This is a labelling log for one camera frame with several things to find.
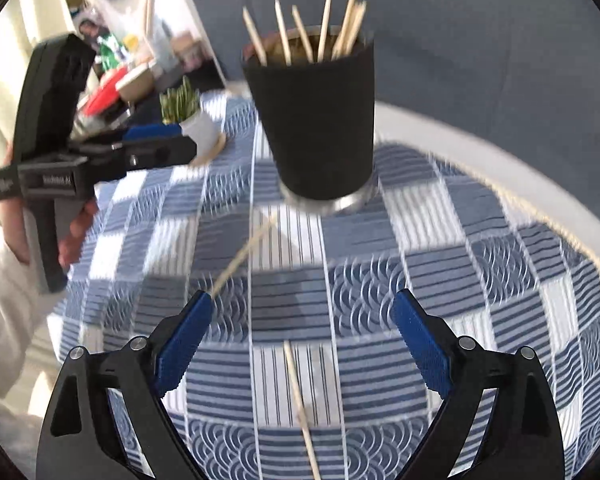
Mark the cream curtain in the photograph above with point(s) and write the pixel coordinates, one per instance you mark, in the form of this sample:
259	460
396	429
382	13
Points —
5	85

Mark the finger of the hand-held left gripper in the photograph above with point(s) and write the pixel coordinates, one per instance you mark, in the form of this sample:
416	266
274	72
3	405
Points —
160	152
150	131

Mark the round wooden coaster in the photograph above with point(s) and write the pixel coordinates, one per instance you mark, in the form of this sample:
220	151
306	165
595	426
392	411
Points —
214	152

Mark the grey fabric headboard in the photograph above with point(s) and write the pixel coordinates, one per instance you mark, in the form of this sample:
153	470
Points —
480	35

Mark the beige ceramic bowl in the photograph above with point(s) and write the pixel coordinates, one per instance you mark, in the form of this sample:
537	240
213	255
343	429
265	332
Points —
137	82

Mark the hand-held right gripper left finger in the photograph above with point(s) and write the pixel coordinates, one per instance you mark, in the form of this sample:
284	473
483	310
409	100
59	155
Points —
182	340

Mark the white spray bottle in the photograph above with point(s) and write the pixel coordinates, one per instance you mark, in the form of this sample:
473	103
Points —
162	35

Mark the blue patterned tablecloth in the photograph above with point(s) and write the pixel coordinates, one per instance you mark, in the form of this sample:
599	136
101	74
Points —
430	240

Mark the person's left hand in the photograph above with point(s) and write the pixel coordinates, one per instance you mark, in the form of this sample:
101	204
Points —
77	225

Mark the black cylindrical cup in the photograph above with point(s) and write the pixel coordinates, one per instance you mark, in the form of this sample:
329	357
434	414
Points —
315	125

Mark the green plastic packet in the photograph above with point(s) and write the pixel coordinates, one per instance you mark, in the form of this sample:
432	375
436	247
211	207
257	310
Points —
110	50

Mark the printed photo card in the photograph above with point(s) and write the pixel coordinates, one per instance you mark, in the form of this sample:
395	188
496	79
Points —
87	27

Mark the small plant in white pot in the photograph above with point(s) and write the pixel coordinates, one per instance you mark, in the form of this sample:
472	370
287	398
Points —
200	127

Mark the dark side table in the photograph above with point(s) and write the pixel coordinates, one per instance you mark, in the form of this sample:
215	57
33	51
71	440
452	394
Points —
202	77

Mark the bunch of wooden chopsticks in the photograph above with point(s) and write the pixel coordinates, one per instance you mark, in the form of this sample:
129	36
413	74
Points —
324	25

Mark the red plastic container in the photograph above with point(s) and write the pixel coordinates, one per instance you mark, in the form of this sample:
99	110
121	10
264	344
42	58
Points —
102	95

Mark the person's left forearm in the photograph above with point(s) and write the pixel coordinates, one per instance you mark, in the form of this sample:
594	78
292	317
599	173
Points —
10	320

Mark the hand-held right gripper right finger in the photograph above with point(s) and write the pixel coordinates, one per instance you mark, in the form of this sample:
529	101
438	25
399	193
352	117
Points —
425	345

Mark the beige jar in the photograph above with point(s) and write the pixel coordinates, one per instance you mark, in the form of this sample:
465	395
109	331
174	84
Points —
185	47

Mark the pale wooden chopstick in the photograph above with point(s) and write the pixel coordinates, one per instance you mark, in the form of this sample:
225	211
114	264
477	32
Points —
242	256
301	410

